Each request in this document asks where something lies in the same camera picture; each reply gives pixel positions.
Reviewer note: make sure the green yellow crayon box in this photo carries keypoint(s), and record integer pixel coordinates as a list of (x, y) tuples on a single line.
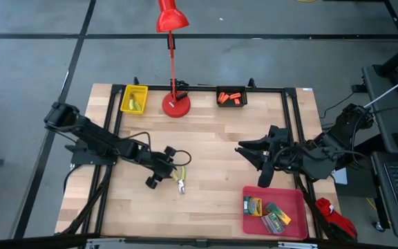
[(272, 223), (252, 205), (279, 211)]

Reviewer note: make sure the orange rectangular eraser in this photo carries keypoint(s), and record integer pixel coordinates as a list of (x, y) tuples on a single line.
[(237, 101), (220, 97), (235, 95), (226, 98)]

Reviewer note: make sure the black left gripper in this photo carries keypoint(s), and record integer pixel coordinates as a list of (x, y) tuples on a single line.
[(159, 166)]

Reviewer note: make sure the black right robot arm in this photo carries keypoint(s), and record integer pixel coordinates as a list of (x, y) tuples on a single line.
[(323, 152)]

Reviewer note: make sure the red plastic tray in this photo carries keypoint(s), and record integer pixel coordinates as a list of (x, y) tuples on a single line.
[(289, 200)]

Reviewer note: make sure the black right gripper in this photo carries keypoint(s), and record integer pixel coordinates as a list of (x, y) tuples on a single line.
[(276, 145)]

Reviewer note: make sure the yellow plastic basket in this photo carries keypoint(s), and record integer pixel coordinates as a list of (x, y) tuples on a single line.
[(140, 91)]

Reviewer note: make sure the black side desk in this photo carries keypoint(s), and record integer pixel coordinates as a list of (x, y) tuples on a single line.
[(382, 121)]

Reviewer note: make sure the silver aluminium bar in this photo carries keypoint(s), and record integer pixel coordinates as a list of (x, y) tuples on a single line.
[(297, 245), (95, 243)]

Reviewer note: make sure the black plastic bin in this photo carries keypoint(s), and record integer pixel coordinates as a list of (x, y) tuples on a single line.
[(230, 89)]

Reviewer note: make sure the black metal table frame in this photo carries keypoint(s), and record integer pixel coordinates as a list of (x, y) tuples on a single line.
[(289, 114)]

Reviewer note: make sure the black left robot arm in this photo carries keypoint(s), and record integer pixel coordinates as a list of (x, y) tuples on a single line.
[(95, 135)]

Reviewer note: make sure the red desk lamp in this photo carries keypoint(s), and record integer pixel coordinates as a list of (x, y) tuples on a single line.
[(175, 105)]

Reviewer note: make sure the white rod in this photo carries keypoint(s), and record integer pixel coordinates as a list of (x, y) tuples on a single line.
[(389, 90)]

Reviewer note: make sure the white paper sheet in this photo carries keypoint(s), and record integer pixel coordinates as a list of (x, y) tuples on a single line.
[(340, 176)]

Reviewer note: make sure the black lamp plug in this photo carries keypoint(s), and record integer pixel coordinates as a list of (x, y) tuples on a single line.
[(181, 95)]

